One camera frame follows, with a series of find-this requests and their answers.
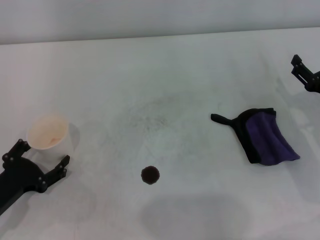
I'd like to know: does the purple rag with black edge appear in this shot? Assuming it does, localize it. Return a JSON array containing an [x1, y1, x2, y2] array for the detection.
[[210, 107, 301, 167]]

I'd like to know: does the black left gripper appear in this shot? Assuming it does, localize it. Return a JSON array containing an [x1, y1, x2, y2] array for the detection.
[[0, 138, 71, 216]]

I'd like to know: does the white paper cup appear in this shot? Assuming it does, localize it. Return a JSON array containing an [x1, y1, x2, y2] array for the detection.
[[26, 113, 81, 163]]

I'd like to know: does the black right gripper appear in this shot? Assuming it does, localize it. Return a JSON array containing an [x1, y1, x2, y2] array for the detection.
[[290, 53, 320, 95]]

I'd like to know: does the black water stain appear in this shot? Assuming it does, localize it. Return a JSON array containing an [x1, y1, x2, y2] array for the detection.
[[140, 165, 160, 186]]

